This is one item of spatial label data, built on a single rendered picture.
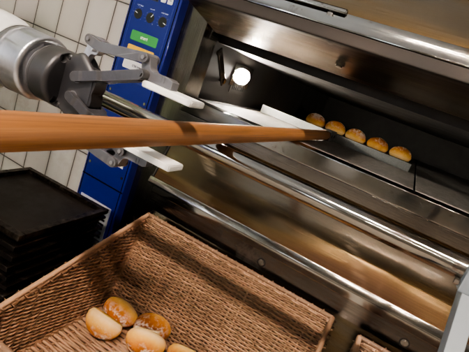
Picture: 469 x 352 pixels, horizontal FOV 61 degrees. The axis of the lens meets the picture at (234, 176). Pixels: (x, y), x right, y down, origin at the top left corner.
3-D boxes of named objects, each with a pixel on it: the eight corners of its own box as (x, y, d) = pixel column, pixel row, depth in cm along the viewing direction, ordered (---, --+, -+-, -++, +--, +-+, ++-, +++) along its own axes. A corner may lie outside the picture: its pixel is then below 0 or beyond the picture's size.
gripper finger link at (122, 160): (116, 142, 49) (109, 165, 50) (147, 158, 47) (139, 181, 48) (123, 142, 50) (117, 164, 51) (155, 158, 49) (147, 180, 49)
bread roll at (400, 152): (387, 154, 180) (392, 142, 179) (388, 154, 186) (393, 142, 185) (409, 163, 177) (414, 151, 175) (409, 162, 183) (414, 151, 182)
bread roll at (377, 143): (364, 144, 184) (369, 133, 183) (366, 144, 190) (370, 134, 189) (385, 154, 180) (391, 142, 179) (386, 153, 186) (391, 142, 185)
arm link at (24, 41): (40, 93, 61) (68, 107, 59) (-18, 86, 53) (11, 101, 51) (55, 33, 59) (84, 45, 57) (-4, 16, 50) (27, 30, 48)
